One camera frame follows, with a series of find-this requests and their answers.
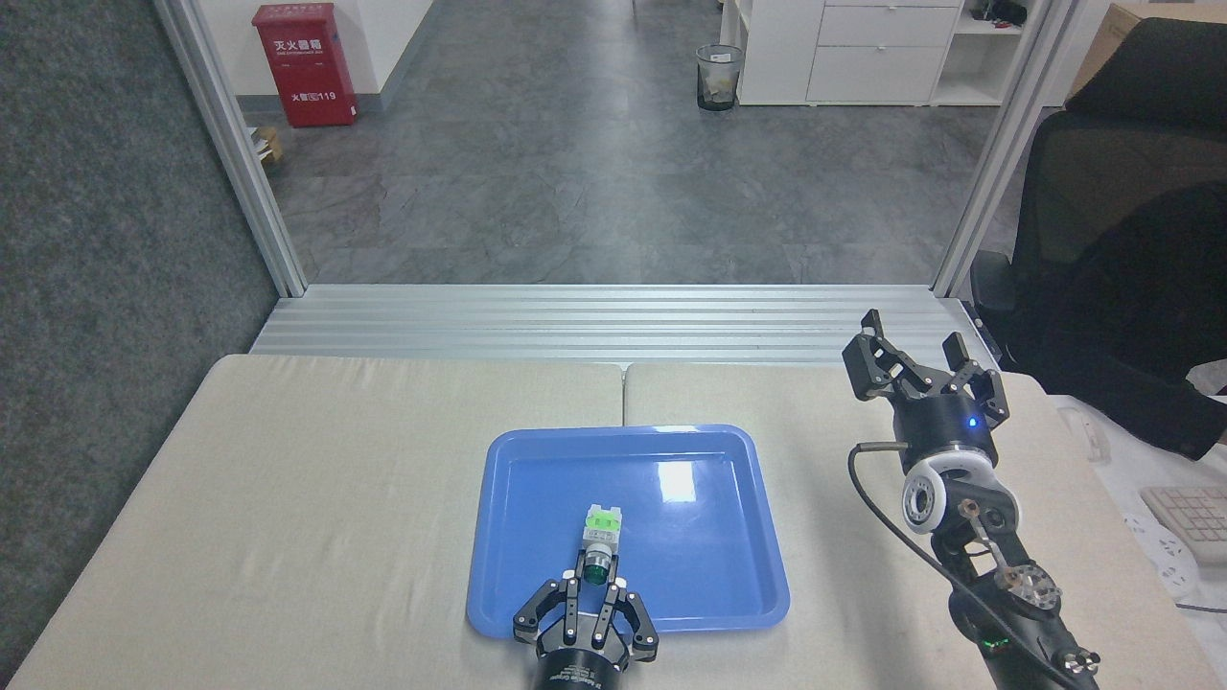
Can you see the red fire extinguisher box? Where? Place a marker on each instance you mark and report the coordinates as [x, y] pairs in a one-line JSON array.
[[307, 67]]

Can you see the white drawer cabinet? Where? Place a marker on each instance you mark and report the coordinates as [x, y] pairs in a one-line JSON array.
[[863, 53]]

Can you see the white power strip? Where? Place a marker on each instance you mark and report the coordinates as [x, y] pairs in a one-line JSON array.
[[1160, 556]]

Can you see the white computer mouse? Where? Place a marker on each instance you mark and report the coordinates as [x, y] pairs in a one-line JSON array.
[[1088, 431]]

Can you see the blue plastic tray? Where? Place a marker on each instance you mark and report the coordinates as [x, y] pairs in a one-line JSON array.
[[690, 556]]

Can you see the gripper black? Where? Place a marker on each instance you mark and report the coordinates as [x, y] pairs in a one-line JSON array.
[[580, 671], [944, 428]]

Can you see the grey felt partition panel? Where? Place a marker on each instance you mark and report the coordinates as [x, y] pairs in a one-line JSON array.
[[115, 287]]

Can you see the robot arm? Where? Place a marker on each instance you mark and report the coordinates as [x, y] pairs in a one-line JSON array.
[[997, 575]]

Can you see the silver aluminium rail platform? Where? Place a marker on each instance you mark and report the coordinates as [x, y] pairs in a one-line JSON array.
[[613, 326]]

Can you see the small cardboard box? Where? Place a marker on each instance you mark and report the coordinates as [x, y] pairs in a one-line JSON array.
[[266, 146]]

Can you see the black mesh waste bin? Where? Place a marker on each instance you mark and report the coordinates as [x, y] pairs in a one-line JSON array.
[[719, 77]]

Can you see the black jacket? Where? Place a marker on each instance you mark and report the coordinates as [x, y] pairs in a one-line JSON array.
[[1141, 326]]

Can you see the green push button switch part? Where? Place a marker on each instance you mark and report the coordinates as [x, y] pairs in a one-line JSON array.
[[601, 537]]

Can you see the black office chair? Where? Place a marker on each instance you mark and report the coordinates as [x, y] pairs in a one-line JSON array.
[[1131, 125]]

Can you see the brown cardboard box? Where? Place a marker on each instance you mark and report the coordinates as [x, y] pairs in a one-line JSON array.
[[1102, 38]]

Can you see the silver aluminium post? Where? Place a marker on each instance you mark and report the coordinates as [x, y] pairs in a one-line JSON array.
[[1007, 144], [235, 144]]

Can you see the white keyboard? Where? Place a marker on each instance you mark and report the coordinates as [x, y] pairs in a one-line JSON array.
[[1193, 517]]

